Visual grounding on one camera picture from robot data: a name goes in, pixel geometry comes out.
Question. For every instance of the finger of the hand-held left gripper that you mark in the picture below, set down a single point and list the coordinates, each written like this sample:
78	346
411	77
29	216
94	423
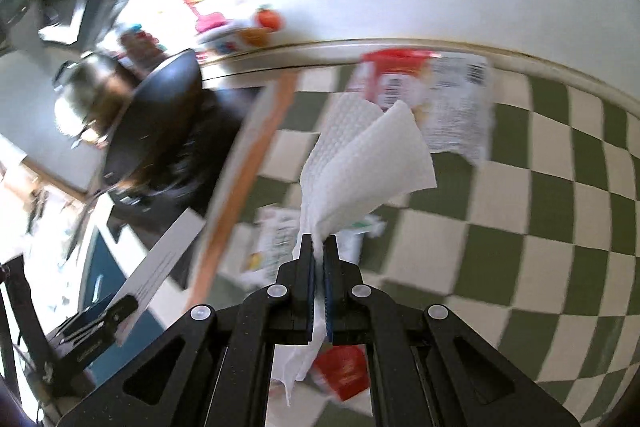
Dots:
107	314

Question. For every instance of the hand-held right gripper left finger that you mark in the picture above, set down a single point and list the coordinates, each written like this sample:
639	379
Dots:
308	292

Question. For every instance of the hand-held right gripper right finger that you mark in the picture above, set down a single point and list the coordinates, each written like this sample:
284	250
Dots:
329	297

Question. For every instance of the white paper card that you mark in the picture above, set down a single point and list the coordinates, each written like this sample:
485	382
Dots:
156	264

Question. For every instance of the white paper towel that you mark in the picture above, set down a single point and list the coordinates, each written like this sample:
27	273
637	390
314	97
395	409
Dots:
372	167

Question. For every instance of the red and white snack packet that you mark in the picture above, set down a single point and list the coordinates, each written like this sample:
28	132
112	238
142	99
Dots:
452	107

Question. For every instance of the blue cabinet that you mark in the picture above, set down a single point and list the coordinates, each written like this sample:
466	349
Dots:
97	277

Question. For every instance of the crumpled printed white wrapper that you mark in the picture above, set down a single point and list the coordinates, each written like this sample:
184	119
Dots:
277	242

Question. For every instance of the black metal stand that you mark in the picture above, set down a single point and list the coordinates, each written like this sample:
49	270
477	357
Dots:
15	332

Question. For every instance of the black stove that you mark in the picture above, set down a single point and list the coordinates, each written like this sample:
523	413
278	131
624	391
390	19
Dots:
200	157

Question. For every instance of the black wok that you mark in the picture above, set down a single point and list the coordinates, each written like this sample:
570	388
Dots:
155	122

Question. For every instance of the green checkered tablecloth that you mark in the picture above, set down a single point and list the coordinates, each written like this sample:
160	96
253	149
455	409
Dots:
525	232

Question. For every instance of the steel pot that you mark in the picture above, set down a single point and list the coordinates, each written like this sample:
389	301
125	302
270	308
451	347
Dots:
87	92

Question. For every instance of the orange round item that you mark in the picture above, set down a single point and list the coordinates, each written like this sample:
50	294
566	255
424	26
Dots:
269	19

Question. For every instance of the pink plastic item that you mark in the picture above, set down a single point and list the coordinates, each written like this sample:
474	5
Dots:
210	19

